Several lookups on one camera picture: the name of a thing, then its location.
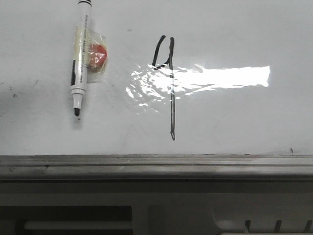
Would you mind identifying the white whiteboard surface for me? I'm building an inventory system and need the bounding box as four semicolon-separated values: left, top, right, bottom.
0;0;313;155

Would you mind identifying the grey aluminium whiteboard frame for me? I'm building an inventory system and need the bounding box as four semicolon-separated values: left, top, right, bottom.
0;154;313;181

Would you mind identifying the grey plastic equipment housing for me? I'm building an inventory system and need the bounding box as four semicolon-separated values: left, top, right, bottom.
0;180;313;235

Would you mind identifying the white whiteboard marker pen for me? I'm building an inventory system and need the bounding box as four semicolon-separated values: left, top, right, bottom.
70;0;92;117

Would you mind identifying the red round magnet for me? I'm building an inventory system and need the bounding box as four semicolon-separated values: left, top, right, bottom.
73;26;108;83

